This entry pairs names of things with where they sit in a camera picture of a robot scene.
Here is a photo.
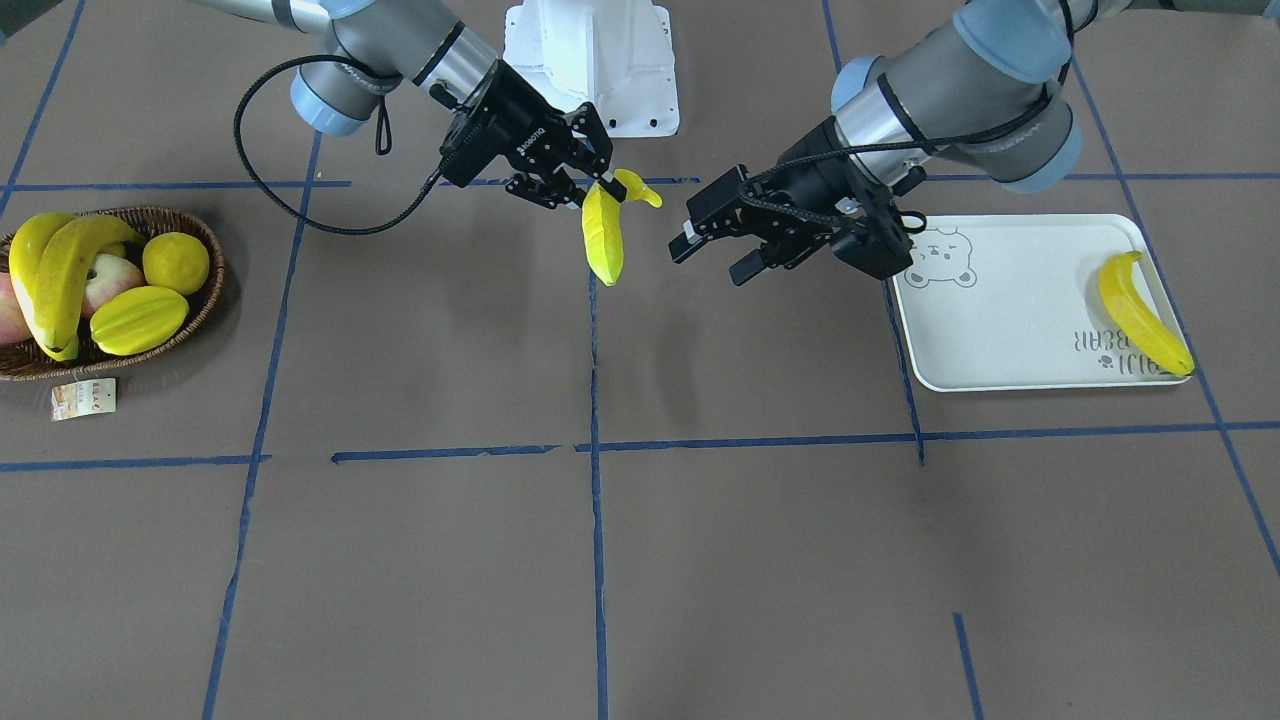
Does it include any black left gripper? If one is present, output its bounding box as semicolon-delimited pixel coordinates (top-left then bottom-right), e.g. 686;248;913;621
668;117;913;286

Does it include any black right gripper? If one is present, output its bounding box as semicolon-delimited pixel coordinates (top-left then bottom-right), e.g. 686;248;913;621
440;61;614;209

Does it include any greenish yellow banana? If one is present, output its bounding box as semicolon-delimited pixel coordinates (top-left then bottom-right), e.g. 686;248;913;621
581;168;663;286

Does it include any yellow banana with dark tip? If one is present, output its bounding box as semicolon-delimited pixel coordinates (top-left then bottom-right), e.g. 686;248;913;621
1096;251;1196;377

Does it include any large yellow banana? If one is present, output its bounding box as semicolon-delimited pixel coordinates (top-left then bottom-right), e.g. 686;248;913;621
32;214;146;363

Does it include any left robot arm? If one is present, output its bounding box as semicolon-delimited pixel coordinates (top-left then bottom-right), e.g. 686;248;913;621
669;1;1277;286

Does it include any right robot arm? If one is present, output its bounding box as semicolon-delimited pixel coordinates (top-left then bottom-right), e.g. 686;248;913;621
214;1;627;208

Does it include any brown wicker basket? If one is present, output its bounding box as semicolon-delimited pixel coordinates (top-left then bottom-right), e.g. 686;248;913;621
1;206;227;380

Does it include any white bear-print tray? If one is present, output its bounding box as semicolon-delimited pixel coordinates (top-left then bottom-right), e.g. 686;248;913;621
892;214;1183;393

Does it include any yellow lemon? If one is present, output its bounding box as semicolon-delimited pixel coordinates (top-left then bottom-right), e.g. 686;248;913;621
142;232;211;296

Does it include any yellow starfruit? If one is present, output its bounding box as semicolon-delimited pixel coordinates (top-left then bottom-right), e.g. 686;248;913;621
90;284;189;357

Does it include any outer yellow banana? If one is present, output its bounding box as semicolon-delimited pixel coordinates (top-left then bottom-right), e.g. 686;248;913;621
8;211;84;363

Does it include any paper price tag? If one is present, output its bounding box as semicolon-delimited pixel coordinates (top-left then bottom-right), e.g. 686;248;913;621
50;377;116;423

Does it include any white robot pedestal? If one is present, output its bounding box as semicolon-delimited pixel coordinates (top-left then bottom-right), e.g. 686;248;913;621
503;1;681;138

